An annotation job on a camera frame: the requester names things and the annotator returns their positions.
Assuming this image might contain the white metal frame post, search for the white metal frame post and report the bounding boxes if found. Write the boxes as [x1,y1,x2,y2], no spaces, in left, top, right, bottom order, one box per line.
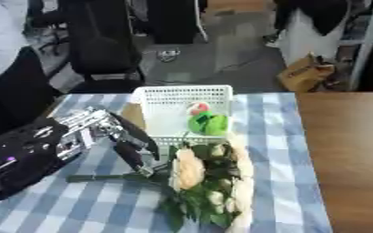
[347,0,373,91]

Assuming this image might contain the cream rose bouquet green leaves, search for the cream rose bouquet green leaves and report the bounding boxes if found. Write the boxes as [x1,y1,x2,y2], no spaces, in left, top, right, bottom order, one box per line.
[156,135,257,233]

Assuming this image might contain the white pierced plastic basket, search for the white pierced plastic basket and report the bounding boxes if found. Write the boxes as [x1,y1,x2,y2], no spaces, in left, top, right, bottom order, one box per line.
[129,85,237,148]

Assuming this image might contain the person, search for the person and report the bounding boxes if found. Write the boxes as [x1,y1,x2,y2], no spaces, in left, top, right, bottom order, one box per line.
[261,0,352,66]

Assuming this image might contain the black office chair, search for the black office chair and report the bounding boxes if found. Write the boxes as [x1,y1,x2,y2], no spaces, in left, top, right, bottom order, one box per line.
[66,0,147,94]

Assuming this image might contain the brown cardboard box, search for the brown cardboard box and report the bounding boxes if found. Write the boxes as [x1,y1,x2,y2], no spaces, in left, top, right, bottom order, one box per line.
[276,52,339,93]

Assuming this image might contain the dark green flower stem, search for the dark green flower stem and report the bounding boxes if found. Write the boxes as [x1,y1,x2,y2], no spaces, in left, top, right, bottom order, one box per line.
[66,172,171,184]

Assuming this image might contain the tan cardboard piece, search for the tan cardboard piece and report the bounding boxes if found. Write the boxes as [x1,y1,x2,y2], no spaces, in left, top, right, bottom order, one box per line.
[119,102,147,130]

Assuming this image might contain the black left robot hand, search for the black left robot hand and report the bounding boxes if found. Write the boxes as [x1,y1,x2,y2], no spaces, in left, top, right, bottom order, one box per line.
[106,112,163,179]

